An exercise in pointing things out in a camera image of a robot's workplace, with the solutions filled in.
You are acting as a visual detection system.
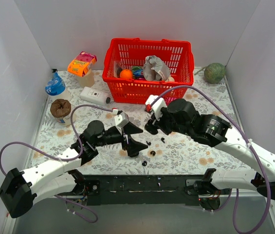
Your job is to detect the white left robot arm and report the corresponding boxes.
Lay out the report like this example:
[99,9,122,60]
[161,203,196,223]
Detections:
[0,120,147,218]

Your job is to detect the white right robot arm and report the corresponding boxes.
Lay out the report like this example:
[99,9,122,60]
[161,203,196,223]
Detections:
[145,95,275,200]

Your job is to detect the pink package in basket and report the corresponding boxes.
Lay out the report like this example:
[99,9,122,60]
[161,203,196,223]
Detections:
[163,97,177,105]

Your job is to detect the white lying bottle black cap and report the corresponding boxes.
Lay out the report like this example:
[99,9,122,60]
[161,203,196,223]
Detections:
[80,87,111,106]

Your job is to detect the grey crumpled paper bag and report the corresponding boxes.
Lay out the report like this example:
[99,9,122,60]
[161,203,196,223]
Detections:
[143,55,171,81]

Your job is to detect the orange fruit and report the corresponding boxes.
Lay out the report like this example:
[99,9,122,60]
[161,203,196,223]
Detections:
[119,69,133,79]

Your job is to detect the green round melon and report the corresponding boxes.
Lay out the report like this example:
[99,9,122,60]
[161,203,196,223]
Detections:
[204,63,226,84]

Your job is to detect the brown lid white jar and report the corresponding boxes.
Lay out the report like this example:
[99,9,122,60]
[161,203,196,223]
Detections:
[50,99,76,126]

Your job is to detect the red plastic shopping basket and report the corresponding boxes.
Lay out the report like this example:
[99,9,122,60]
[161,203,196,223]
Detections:
[102,38,194,104]

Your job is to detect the clear plastic jar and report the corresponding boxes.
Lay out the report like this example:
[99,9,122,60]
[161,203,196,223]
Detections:
[76,69,95,88]

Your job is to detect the blue lid plastic bottle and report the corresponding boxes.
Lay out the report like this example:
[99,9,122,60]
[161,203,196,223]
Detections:
[45,72,71,102]

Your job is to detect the orange pink snack box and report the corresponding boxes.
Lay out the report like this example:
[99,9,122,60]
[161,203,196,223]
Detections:
[67,51,97,77]

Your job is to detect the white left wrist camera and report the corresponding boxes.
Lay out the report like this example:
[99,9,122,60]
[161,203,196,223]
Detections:
[112,108,129,134]

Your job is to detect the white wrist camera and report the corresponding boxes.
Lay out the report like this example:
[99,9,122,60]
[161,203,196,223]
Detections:
[112,108,129,134]
[145,95,167,121]

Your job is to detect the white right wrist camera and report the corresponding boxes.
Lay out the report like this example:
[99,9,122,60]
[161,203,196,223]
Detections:
[145,95,167,121]

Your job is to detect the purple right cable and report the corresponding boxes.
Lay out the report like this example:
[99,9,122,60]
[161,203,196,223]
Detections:
[151,85,272,234]

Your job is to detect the purple cable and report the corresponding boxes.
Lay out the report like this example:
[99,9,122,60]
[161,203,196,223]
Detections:
[0,104,118,224]
[151,85,272,234]

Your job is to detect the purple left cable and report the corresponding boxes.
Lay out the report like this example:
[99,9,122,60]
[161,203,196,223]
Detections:
[0,104,118,224]

